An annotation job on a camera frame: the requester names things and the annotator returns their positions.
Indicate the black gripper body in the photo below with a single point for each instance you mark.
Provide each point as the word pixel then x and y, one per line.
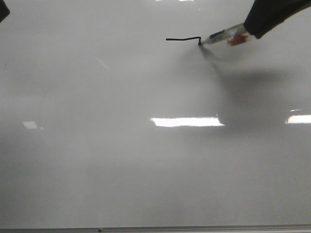
pixel 267 14
pixel 4 10

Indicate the white whiteboard marker pen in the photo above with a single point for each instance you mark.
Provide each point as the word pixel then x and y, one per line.
pixel 233 36

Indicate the white glossy whiteboard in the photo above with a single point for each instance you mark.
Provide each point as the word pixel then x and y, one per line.
pixel 111 115

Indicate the grey aluminium whiteboard frame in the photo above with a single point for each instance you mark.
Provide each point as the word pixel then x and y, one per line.
pixel 292 228

